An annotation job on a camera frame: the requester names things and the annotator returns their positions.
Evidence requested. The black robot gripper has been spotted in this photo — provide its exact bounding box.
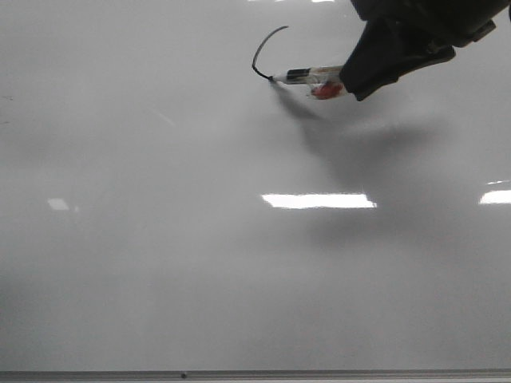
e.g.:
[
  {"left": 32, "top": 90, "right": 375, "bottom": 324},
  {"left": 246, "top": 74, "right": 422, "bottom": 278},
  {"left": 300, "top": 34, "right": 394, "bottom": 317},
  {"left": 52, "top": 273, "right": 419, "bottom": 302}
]
[{"left": 339, "top": 0, "right": 510, "bottom": 101}]

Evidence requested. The black whiteboard marker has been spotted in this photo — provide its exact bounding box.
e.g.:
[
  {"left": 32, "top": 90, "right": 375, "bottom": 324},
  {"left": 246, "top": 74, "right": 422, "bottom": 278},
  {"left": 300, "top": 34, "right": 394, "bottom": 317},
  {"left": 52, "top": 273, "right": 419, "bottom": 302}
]
[{"left": 270, "top": 65, "right": 343, "bottom": 85}]

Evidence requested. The white glossy whiteboard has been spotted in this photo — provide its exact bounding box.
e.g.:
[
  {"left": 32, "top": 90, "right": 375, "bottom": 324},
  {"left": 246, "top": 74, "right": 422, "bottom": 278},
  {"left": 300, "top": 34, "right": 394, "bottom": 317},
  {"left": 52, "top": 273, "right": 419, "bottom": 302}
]
[{"left": 1, "top": 1, "right": 510, "bottom": 371}]

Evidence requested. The grey aluminium whiteboard frame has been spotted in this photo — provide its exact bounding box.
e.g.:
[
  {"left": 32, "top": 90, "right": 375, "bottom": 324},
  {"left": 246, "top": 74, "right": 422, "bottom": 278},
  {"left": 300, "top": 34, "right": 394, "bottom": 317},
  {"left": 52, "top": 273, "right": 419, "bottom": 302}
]
[{"left": 1, "top": 369, "right": 510, "bottom": 382}]

